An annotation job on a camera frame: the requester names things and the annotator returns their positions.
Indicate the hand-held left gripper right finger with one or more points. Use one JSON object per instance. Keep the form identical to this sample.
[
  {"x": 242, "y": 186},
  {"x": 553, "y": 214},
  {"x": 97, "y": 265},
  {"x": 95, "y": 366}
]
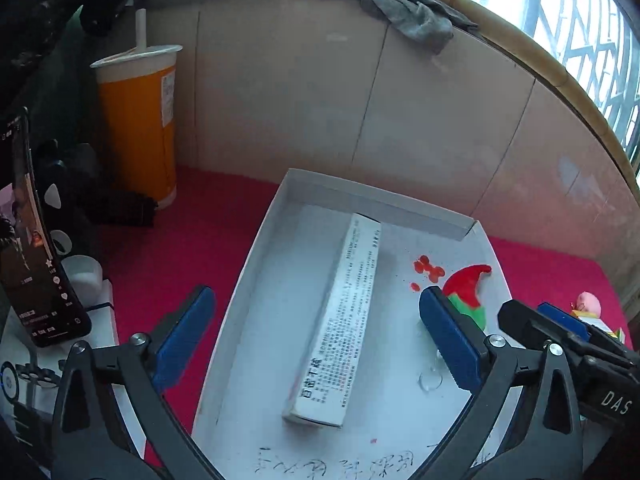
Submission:
[{"x": 450, "y": 345}]

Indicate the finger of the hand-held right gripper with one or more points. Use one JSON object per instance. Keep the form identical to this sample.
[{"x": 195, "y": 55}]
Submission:
[
  {"x": 565, "y": 317},
  {"x": 520, "y": 320}
]

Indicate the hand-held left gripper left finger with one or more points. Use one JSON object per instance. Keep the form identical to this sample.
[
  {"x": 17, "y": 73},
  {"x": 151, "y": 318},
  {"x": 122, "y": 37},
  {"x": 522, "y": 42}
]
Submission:
[{"x": 185, "y": 335}]

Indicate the red chili plush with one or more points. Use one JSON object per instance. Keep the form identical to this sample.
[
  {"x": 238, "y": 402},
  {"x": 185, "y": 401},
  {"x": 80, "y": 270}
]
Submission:
[{"x": 467, "y": 280}]

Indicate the white cardboard box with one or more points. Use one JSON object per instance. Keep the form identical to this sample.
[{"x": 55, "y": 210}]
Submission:
[{"x": 280, "y": 310}]

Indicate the long white box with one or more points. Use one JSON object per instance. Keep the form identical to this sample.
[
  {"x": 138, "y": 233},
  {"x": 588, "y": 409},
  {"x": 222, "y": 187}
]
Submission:
[{"x": 340, "y": 335}]

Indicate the white plush toy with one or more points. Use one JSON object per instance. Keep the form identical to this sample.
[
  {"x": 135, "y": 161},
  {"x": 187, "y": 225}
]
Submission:
[{"x": 595, "y": 322}]

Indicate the clear suction cup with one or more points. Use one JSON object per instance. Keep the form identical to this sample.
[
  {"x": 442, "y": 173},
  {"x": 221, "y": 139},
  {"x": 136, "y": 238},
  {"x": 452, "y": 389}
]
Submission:
[{"x": 430, "y": 380}]

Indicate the white printed box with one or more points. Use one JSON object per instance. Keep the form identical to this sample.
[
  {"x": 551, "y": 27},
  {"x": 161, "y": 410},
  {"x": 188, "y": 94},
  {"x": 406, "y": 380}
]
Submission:
[{"x": 100, "y": 320}]

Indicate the magenta table cloth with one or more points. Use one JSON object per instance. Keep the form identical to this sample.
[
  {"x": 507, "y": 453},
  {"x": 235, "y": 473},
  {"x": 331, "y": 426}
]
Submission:
[{"x": 200, "y": 240}]

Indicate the white small cup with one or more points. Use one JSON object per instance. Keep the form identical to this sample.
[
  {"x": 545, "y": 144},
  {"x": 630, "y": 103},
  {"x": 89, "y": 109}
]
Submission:
[{"x": 82, "y": 275}]

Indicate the black phone holder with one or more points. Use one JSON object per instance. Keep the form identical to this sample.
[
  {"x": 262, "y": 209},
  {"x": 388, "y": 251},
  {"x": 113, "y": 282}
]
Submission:
[{"x": 115, "y": 207}]

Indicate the black smartphone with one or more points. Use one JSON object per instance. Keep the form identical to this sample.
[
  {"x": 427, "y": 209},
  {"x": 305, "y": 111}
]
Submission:
[{"x": 35, "y": 260}]

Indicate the orange drink cup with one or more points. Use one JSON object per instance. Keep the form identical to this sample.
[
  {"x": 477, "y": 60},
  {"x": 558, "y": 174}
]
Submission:
[{"x": 140, "y": 135}]

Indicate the white straw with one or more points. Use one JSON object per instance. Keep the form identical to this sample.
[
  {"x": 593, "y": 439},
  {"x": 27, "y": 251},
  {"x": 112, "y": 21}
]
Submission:
[{"x": 141, "y": 30}]

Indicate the grey cloth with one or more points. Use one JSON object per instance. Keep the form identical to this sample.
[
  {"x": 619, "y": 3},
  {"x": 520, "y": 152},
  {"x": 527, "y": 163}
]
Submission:
[{"x": 415, "y": 10}]

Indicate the black plastic bag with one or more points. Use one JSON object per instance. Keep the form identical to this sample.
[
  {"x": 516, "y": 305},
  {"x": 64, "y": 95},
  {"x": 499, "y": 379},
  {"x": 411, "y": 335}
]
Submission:
[{"x": 50, "y": 0}]

